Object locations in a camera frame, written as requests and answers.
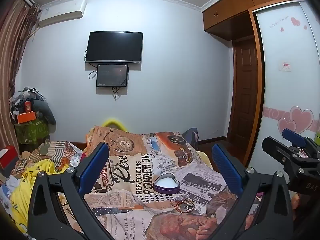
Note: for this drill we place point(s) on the pile of clothes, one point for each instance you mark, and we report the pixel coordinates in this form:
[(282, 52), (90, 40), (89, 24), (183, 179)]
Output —
[(43, 105)]

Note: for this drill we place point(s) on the purple heart-shaped tin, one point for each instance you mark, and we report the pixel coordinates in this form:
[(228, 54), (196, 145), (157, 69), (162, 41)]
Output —
[(166, 183)]

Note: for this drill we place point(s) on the dark blue bag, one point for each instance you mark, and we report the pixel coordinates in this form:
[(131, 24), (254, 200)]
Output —
[(190, 136)]

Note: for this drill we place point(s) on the green patterned bag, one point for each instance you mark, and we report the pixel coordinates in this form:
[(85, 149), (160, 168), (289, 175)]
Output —
[(32, 131)]

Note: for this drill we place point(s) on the pale yellow bed sheet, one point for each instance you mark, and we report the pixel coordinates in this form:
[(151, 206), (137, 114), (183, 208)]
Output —
[(205, 158)]

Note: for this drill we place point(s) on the person's right hand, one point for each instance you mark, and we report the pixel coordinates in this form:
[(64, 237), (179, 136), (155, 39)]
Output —
[(295, 201)]

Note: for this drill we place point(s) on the striped cloth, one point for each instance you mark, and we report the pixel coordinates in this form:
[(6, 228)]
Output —
[(53, 152)]

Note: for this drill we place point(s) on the yellow cloth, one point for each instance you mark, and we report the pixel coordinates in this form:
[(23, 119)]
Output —
[(20, 192)]

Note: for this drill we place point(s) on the small red box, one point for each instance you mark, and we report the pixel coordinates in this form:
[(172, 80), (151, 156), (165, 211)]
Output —
[(28, 107)]

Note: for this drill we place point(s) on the brown striped curtain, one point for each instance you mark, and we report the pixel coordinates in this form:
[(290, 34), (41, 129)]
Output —
[(11, 67)]

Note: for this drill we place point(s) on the yellow round object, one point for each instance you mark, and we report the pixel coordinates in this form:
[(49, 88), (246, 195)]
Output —
[(115, 123)]

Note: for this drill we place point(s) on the white heart-print wardrobe door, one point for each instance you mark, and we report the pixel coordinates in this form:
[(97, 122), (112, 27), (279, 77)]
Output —
[(290, 92)]

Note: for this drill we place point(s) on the black wall television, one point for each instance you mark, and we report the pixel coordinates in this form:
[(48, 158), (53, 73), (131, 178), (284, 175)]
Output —
[(113, 46)]

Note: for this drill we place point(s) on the brown wooden door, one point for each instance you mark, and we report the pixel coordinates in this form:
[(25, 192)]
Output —
[(246, 90)]

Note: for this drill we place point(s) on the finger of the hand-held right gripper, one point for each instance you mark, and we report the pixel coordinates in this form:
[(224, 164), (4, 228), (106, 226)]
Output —
[(293, 137), (275, 147)]

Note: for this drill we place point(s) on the white wall label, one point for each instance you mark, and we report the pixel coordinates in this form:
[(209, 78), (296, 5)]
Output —
[(285, 66)]

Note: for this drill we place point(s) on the orange box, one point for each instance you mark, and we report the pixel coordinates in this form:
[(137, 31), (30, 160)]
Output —
[(27, 117)]

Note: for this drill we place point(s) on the wooden overhead cabinet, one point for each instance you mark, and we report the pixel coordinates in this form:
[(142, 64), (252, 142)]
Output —
[(225, 12)]

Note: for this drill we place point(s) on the small black wall monitor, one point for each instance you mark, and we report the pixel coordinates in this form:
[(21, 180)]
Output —
[(112, 75)]

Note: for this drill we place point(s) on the white air conditioner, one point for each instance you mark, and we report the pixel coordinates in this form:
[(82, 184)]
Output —
[(61, 12)]

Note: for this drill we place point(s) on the newspaper print blanket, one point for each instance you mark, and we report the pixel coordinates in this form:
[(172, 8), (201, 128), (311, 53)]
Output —
[(140, 160)]

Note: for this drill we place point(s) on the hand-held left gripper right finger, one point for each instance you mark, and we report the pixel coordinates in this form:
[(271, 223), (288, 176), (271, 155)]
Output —
[(227, 170)]

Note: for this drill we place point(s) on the large red box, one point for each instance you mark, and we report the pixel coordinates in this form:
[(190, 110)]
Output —
[(7, 158)]

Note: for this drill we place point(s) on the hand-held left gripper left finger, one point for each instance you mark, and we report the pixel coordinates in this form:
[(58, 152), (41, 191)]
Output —
[(92, 170)]

